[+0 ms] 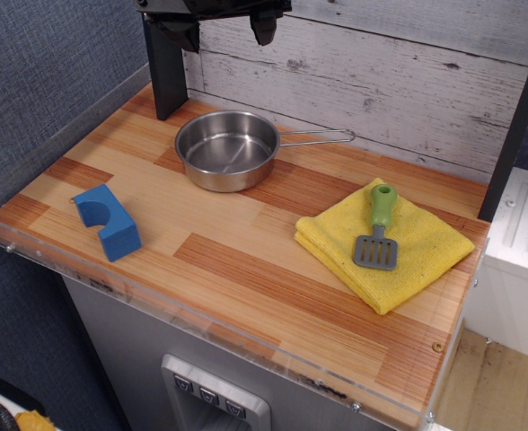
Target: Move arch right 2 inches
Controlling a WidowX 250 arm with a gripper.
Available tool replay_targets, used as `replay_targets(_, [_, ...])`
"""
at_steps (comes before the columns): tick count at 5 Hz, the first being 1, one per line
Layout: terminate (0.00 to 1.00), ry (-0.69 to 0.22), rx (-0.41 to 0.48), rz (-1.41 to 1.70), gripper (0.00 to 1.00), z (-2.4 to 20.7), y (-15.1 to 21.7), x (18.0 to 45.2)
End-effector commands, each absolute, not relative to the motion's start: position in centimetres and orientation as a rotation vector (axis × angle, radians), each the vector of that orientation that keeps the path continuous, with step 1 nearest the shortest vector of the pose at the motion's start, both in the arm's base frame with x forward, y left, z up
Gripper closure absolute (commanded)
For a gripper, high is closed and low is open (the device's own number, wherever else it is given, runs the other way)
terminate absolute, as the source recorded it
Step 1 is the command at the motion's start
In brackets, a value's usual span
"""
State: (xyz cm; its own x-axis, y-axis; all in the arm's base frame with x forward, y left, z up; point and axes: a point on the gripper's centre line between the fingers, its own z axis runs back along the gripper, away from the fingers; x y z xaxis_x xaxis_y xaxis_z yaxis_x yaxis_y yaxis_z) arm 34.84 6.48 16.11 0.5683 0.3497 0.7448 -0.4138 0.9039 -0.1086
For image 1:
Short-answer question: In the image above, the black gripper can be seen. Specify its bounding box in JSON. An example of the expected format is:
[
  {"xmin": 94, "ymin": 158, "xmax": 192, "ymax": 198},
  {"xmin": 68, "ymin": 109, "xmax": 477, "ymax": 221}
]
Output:
[{"xmin": 134, "ymin": 0, "xmax": 292, "ymax": 53}]

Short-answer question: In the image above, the blue arch toy block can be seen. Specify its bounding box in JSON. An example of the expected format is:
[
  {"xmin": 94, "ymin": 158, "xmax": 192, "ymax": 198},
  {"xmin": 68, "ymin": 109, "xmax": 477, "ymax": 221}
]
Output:
[{"xmin": 73, "ymin": 184, "xmax": 142, "ymax": 262}]

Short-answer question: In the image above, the yellow folded napkin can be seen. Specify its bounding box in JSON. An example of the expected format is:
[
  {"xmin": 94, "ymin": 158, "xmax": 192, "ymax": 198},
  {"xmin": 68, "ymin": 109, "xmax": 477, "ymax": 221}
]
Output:
[{"xmin": 295, "ymin": 178, "xmax": 474, "ymax": 315}]

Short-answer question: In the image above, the grey toy cabinet front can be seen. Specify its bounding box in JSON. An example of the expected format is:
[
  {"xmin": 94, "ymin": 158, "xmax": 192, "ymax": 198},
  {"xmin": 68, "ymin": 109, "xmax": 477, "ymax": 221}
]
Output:
[{"xmin": 64, "ymin": 277, "xmax": 387, "ymax": 430}]

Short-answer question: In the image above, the stainless steel pan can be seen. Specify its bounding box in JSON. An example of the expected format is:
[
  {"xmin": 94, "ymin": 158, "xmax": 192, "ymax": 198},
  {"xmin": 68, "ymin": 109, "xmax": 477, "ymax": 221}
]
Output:
[{"xmin": 174, "ymin": 110, "xmax": 356, "ymax": 193}]

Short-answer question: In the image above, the silver button panel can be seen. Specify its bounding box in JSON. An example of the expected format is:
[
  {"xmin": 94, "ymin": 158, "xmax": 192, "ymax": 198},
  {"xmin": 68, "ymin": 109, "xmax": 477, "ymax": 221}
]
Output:
[{"xmin": 161, "ymin": 354, "xmax": 272, "ymax": 430}]

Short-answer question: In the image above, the white plastic box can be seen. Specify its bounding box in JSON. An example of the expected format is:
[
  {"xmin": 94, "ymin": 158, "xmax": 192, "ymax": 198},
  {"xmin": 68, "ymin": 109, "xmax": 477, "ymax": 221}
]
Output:
[{"xmin": 463, "ymin": 168, "xmax": 528, "ymax": 356}]

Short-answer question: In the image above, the yellow object bottom left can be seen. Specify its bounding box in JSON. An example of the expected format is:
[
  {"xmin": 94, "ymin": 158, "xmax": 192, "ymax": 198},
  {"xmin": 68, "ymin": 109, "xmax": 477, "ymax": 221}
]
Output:
[{"xmin": 14, "ymin": 410, "xmax": 57, "ymax": 431}]

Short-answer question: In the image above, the dark grey left post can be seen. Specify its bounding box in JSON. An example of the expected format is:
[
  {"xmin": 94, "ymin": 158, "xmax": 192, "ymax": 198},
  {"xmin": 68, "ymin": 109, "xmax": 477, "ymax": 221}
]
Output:
[{"xmin": 142, "ymin": 15, "xmax": 189, "ymax": 120}]

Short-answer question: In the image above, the dark grey post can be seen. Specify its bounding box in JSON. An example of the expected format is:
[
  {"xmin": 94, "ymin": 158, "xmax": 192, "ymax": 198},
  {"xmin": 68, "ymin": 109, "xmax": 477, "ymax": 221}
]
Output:
[
  {"xmin": 478, "ymin": 75, "xmax": 528, "ymax": 222},
  {"xmin": 142, "ymin": 15, "xmax": 189, "ymax": 120}
]

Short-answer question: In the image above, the green handled grey spatula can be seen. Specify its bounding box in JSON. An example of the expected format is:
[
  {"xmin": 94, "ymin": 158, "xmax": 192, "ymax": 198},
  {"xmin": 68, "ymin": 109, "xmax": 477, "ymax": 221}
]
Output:
[{"xmin": 353, "ymin": 184, "xmax": 399, "ymax": 270}]

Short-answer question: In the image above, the clear acrylic guard rail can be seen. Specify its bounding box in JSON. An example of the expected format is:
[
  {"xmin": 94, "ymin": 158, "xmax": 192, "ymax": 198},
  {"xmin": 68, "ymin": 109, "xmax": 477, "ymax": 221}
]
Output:
[{"xmin": 0, "ymin": 67, "xmax": 488, "ymax": 430}]

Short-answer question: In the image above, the dark grey right post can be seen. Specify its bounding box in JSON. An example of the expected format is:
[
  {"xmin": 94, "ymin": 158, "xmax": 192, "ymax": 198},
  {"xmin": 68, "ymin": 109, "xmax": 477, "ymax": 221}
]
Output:
[{"xmin": 478, "ymin": 75, "xmax": 528, "ymax": 222}]

